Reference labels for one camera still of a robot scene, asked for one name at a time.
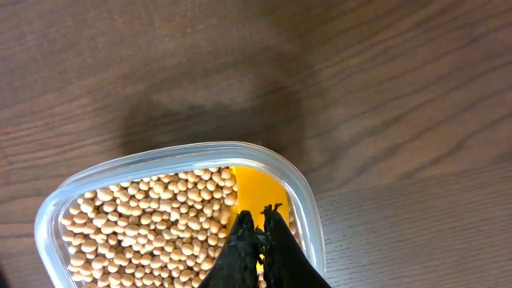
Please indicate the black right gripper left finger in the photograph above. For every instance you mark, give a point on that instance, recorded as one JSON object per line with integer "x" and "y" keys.
{"x": 235, "y": 266}

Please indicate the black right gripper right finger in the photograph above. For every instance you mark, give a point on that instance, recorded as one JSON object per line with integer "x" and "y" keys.
{"x": 284, "y": 264}

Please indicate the yellow plastic scoop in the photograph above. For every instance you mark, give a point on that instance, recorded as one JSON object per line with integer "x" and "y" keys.
{"x": 256, "y": 190}

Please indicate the soybeans pile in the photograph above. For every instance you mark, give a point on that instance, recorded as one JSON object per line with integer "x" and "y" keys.
{"x": 165, "y": 230}

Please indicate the clear plastic container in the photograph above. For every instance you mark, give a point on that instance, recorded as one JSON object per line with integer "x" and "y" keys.
{"x": 48, "y": 229}

